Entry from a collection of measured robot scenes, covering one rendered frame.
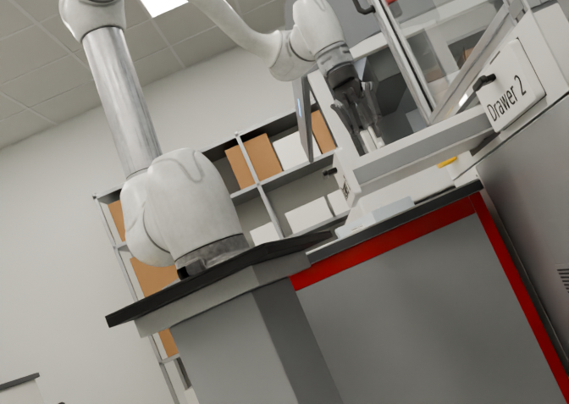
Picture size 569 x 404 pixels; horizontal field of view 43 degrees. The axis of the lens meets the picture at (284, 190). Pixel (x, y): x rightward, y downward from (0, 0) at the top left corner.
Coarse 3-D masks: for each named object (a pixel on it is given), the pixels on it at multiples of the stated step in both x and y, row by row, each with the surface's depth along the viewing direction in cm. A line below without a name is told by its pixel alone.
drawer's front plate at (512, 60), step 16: (512, 48) 123; (496, 64) 133; (512, 64) 126; (528, 64) 122; (496, 80) 137; (512, 80) 129; (528, 80) 122; (480, 96) 150; (496, 96) 140; (512, 96) 132; (528, 96) 125; (512, 112) 135; (496, 128) 148
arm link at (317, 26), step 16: (304, 0) 182; (320, 0) 182; (304, 16) 181; (320, 16) 180; (336, 16) 184; (304, 32) 182; (320, 32) 180; (336, 32) 181; (304, 48) 185; (320, 48) 181
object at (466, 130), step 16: (464, 112) 156; (480, 112) 156; (432, 128) 156; (448, 128) 155; (464, 128) 155; (480, 128) 155; (400, 144) 156; (416, 144) 155; (432, 144) 155; (448, 144) 155; (464, 144) 160; (352, 160) 156; (368, 160) 155; (384, 160) 155; (400, 160) 155; (416, 160) 155; (432, 160) 165; (368, 176) 155; (384, 176) 155; (400, 176) 170; (368, 192) 175
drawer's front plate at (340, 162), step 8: (336, 152) 154; (344, 152) 154; (336, 160) 159; (344, 160) 154; (344, 168) 154; (336, 176) 177; (352, 176) 153; (352, 184) 153; (352, 192) 155; (360, 192) 153; (352, 200) 162
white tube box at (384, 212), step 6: (402, 198) 192; (408, 198) 193; (390, 204) 191; (396, 204) 192; (402, 204) 192; (408, 204) 192; (414, 204) 193; (378, 210) 190; (384, 210) 190; (390, 210) 191; (396, 210) 191; (402, 210) 192; (366, 216) 194; (372, 216) 190; (378, 216) 190; (384, 216) 190; (366, 222) 195; (372, 222) 191
